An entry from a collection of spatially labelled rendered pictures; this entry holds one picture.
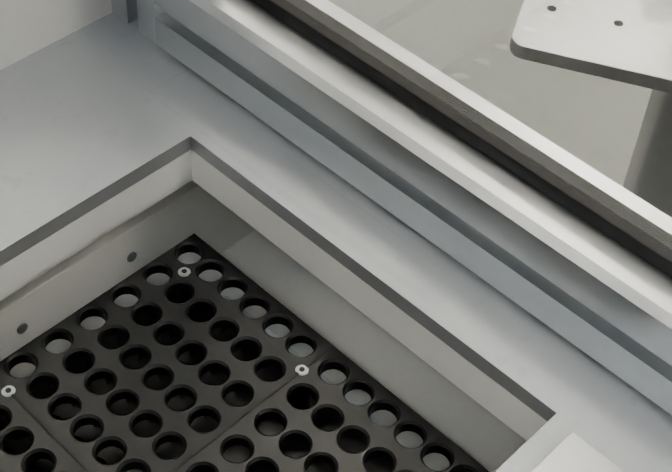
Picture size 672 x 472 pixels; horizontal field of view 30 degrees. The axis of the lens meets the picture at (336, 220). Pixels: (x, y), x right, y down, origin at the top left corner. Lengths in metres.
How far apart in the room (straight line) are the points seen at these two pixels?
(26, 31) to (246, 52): 0.11
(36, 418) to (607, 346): 0.22
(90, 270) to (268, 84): 0.12
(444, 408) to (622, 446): 0.15
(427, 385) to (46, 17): 0.25
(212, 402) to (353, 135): 0.12
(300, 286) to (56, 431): 0.18
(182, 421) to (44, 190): 0.11
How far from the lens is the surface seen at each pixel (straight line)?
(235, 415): 0.51
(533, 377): 0.47
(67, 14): 0.60
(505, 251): 0.49
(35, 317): 0.57
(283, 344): 0.53
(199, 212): 0.61
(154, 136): 0.55
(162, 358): 0.53
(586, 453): 0.44
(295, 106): 0.54
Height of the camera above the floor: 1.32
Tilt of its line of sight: 46 degrees down
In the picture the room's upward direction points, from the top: 4 degrees clockwise
